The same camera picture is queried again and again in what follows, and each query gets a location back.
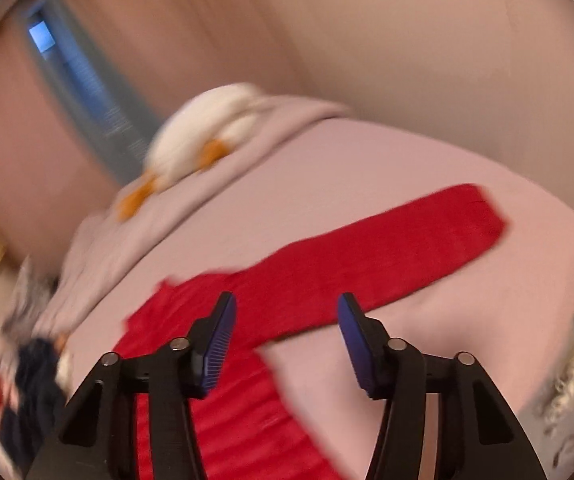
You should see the plaid pillow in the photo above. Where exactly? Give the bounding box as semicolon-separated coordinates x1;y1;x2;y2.
0;256;58;344

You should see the blue grey curtain panel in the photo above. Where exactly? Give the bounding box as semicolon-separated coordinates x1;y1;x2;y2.
19;0;162;185

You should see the grey folded duvet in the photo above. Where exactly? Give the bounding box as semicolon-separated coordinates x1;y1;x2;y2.
33;96;351;335

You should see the pink bed mattress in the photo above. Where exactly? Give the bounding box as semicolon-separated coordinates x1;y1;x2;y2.
31;109;574;480

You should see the pink curtain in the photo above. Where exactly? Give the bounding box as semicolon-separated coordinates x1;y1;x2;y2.
0;0;315;272

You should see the dark navy garment pile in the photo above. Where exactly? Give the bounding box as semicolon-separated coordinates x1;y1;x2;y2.
0;338;66;477

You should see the white plush goose toy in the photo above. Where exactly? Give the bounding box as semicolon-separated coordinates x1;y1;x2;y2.
116;82;270;221

